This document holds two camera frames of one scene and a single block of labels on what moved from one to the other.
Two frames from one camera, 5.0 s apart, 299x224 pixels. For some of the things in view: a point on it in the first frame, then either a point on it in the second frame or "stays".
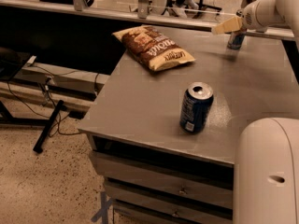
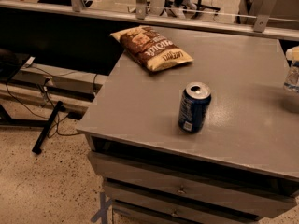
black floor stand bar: x=38 y=147 stays
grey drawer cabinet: x=149 y=185 stays
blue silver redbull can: x=235 y=40 -> x=291 y=79
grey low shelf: x=60 y=84 stays
